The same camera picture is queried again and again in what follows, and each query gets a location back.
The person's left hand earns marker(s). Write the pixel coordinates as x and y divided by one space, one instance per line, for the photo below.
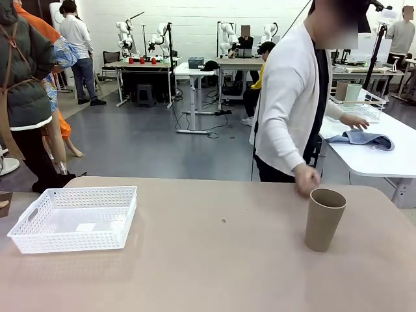
354 122

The person's right hand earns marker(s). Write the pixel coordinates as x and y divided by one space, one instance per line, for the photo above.
307 180

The blue cloth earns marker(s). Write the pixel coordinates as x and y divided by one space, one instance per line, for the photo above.
360 138

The tall pale green cup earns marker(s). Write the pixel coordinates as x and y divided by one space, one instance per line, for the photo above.
354 92

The tall brown cup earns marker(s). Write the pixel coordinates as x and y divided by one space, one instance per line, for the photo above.
320 227
342 91

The white perforated plastic basket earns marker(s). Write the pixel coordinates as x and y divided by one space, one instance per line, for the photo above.
32 240

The person's left forearm white sleeve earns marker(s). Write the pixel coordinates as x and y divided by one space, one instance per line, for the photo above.
334 111

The person's right forearm white sleeve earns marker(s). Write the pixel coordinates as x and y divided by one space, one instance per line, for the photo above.
279 152

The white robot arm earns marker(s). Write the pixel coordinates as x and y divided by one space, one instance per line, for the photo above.
161 31
269 31
123 31
227 32

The white rounded table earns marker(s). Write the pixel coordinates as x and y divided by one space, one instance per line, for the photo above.
373 162

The long beige work table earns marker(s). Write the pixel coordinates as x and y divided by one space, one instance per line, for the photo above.
357 74

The black tripod stand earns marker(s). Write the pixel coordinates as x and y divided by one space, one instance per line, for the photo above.
377 52

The person in white cardigan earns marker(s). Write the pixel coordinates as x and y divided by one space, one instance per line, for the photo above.
286 81

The person in grey sweater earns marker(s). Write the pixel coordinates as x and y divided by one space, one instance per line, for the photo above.
401 35

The person in yellow hoodie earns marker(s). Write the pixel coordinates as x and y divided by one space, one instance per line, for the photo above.
256 83

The black power strip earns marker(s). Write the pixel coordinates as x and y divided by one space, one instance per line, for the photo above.
223 112

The wood top robot table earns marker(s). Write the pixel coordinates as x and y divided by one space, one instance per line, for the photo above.
139 64
237 60

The seated person in black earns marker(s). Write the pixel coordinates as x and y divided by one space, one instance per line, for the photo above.
246 42

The black cap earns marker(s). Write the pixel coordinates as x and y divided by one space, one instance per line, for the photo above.
210 66

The white standing desk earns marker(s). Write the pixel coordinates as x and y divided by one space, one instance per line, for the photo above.
195 70

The grey green storage box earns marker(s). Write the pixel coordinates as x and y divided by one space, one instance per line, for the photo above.
196 63

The black pole stand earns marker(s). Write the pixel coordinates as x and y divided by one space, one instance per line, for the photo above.
169 65

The grey plastic stool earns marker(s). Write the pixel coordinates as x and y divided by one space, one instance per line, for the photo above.
145 94

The white sticker label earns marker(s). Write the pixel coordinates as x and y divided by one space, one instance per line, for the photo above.
86 227

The black office chair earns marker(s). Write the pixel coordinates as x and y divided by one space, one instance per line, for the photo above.
112 58

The mannequin in blue patterned shirt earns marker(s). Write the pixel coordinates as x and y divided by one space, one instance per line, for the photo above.
65 53

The person in white shirt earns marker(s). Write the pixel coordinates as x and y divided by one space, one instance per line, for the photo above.
76 32

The figure in green puffer jacket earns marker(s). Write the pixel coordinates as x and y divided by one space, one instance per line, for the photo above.
26 81

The white round stand base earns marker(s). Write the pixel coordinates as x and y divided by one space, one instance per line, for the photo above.
8 165

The white rounded standing appliance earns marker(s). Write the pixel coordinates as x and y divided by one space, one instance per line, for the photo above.
56 16

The brown board piece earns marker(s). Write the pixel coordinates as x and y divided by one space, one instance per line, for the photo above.
5 211

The black camera on stand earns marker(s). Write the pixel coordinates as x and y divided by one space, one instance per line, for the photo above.
378 5

